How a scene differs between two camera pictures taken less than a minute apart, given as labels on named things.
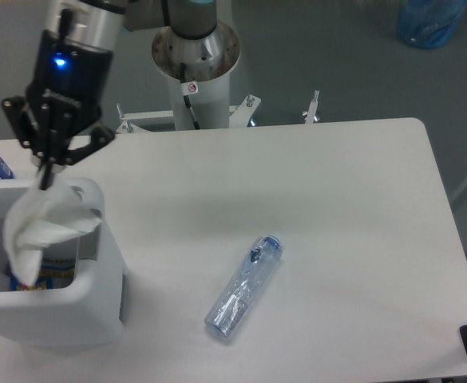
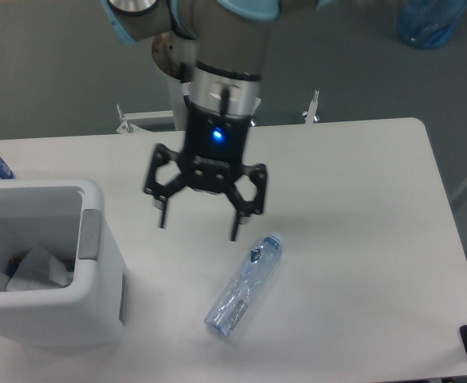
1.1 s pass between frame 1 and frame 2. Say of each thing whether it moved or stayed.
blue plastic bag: stayed
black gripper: moved
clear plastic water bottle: stayed
